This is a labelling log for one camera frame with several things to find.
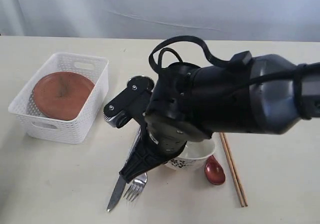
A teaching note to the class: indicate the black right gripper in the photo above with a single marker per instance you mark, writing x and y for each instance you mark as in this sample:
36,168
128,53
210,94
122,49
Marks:
170,135

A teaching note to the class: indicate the steel spoon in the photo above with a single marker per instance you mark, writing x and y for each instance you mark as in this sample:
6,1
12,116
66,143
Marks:
136,187

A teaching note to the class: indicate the steel fork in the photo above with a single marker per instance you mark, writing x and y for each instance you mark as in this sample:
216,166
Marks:
121,183

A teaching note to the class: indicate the white ceramic bowl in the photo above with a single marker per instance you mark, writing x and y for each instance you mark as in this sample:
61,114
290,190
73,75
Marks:
193,157

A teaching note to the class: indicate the brown wooden spoon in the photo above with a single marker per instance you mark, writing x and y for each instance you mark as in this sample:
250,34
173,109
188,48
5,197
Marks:
214,171

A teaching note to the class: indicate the brown wooden chopstick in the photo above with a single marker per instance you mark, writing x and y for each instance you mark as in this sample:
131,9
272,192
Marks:
237,175
231,168

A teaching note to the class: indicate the white woven plastic basket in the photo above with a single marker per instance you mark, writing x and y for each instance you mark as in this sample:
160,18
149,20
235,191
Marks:
40,126

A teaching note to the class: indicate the brown ceramic plate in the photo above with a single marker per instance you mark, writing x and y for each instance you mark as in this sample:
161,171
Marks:
61,95

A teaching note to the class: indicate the shiny steel cup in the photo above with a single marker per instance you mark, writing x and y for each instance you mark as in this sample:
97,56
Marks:
145,81

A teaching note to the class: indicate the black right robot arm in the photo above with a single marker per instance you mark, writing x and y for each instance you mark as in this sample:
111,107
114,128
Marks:
191,103

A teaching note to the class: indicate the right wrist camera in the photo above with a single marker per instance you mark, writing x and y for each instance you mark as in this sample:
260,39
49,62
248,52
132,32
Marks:
127,105

